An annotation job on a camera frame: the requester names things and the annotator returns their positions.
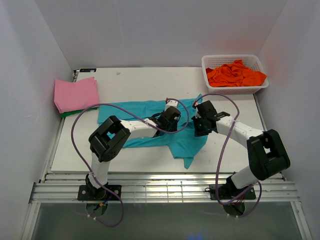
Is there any blue label sticker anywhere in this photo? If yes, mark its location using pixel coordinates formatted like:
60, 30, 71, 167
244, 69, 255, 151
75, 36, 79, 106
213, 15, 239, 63
79, 68, 97, 73

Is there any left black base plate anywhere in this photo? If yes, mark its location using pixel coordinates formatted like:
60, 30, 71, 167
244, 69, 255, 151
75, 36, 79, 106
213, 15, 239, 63
77, 184, 122, 202

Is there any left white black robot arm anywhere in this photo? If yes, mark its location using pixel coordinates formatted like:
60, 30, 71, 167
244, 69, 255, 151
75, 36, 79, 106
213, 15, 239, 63
85, 101, 181, 200

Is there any white plastic basket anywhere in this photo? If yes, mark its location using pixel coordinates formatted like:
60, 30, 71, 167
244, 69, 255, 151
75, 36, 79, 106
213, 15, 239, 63
201, 54, 269, 95

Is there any folded pink t shirt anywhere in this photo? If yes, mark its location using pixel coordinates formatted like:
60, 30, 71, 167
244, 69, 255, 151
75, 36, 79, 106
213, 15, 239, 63
54, 77, 100, 114

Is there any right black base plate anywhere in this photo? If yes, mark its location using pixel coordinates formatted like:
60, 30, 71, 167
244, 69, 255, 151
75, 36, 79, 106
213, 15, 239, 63
204, 183, 256, 201

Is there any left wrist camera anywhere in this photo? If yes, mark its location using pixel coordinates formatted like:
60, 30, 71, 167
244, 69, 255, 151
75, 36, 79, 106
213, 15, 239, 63
164, 98, 179, 111

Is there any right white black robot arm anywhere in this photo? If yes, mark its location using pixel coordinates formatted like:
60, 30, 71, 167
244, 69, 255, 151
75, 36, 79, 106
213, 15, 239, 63
192, 100, 291, 200

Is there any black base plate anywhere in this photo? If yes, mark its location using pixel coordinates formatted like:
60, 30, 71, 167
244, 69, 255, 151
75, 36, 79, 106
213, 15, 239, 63
77, 184, 122, 202
204, 183, 256, 201

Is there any folded green t shirt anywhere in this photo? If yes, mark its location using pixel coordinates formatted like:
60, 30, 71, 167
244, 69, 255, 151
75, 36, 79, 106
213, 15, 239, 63
60, 107, 98, 118

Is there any aluminium rail frame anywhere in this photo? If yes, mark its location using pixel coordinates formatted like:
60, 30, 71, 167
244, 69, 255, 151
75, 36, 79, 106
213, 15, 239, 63
21, 157, 314, 240

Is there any teal t shirt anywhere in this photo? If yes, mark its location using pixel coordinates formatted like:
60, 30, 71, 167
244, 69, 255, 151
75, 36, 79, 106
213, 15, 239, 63
96, 93, 209, 170

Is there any orange t shirt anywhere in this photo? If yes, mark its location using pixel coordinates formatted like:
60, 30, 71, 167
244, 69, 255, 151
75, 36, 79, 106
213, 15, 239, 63
205, 59, 267, 88

